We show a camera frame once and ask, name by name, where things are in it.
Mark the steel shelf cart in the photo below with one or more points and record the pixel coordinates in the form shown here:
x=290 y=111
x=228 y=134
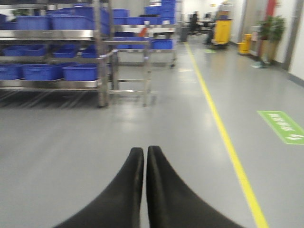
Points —
x=152 y=39
x=55 y=32

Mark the steel shelf cart far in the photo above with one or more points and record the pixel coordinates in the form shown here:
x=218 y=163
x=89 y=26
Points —
x=152 y=39

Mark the potted green plant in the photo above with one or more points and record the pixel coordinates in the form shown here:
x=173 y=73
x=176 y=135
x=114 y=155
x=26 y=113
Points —
x=270 y=33

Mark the blue bin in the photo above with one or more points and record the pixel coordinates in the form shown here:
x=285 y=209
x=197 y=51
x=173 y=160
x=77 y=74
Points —
x=42 y=72
x=80 y=72

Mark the steel shelf cart near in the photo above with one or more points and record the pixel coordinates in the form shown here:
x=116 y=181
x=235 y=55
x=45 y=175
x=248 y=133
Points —
x=55 y=32

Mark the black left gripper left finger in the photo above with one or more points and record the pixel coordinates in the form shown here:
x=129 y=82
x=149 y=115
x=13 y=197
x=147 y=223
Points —
x=119 y=204

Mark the yellow cleaning cart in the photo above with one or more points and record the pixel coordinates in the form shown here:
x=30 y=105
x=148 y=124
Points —
x=221 y=27

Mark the yellow caution sign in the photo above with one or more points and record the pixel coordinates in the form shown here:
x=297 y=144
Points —
x=244 y=45

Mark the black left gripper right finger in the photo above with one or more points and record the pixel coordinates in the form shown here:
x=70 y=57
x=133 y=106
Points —
x=172 y=203

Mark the blue bin lower right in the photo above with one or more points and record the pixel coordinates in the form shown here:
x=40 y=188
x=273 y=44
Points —
x=80 y=72

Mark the blue bin lower middle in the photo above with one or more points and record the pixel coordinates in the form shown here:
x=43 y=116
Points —
x=42 y=72

